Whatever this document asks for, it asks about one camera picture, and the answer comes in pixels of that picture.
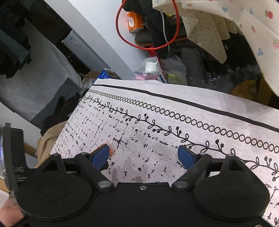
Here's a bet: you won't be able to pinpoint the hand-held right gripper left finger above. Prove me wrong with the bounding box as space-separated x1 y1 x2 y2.
36 144 115 190

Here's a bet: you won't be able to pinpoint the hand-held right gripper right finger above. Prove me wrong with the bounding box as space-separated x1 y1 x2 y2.
171 145 251 190

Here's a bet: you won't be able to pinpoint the small orange snack packet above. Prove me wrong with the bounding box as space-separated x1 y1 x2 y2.
90 143 114 156

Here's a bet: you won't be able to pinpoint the person's left hand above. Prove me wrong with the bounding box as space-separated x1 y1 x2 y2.
0 200 24 227

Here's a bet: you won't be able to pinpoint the white black-printed cloth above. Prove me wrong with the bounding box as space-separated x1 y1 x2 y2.
50 79 279 226

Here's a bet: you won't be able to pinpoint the beige cloth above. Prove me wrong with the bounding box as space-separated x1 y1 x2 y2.
36 121 68 168

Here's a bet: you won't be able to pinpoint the dark grey panel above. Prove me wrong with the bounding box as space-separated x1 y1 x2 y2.
32 77 79 129

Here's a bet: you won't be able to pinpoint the blue plastic bag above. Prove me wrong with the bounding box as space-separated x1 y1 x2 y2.
97 70 110 80

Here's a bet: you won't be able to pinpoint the flattened cardboard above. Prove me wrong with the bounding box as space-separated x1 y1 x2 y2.
78 70 120 81

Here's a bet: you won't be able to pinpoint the clear plastic bag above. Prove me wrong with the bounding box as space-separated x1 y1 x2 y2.
161 54 188 85

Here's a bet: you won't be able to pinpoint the clear container with pink contents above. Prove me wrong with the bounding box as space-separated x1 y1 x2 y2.
134 70 158 81

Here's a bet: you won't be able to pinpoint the mustard brown board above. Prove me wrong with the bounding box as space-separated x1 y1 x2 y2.
231 79 273 107

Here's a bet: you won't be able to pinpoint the grey fuzzy cloth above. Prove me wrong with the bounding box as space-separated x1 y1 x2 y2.
218 65 262 92

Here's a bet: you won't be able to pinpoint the white cup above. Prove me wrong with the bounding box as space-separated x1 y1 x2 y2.
145 61 158 72

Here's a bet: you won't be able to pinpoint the grey pipe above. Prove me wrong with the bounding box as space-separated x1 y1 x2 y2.
0 28 32 66

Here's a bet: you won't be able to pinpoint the long white device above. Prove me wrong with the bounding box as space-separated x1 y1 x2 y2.
62 29 109 72

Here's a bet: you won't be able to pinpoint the dark wooden-edged stool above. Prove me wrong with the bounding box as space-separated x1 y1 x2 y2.
135 28 188 47

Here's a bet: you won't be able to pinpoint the small orange box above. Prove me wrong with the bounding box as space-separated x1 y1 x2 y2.
127 11 145 33

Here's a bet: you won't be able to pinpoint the black fuzzy cloth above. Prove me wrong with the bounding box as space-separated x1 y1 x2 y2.
122 0 170 59

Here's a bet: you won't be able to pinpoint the cream floral cloth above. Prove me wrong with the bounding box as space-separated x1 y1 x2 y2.
151 0 279 97

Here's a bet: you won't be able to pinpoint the white cable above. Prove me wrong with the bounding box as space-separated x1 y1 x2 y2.
160 11 170 53

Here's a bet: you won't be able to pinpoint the red cable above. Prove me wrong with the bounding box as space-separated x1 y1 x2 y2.
115 0 180 49

